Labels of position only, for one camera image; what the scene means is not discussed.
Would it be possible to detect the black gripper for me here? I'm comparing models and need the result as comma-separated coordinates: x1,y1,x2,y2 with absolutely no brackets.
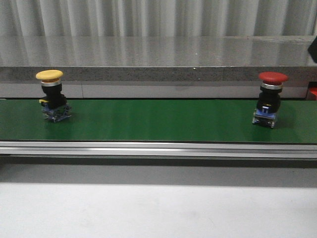
308,37,317,62

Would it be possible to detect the red mushroom push button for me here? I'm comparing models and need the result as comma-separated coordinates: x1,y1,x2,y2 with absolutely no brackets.
252,71,288,128

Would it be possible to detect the yellow mushroom push button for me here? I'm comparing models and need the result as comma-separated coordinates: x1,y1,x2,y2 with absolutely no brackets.
36,69,71,122

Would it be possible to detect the red plastic tray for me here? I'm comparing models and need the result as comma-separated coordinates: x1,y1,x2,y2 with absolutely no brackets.
306,87,317,101

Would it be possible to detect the green conveyor belt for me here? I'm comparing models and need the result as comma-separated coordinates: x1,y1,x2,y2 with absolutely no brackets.
0,99,317,144

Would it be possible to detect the grey stone counter ledge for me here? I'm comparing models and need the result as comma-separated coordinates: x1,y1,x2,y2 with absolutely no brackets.
0,36,317,85

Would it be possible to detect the white pleated curtain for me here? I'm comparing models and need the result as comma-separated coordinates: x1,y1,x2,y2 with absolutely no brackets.
0,0,317,37

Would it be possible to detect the white panel under ledge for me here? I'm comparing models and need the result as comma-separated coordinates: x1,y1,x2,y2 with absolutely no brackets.
0,81,308,99

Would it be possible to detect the aluminium conveyor frame rail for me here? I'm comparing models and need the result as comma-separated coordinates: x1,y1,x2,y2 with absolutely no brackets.
0,141,317,160

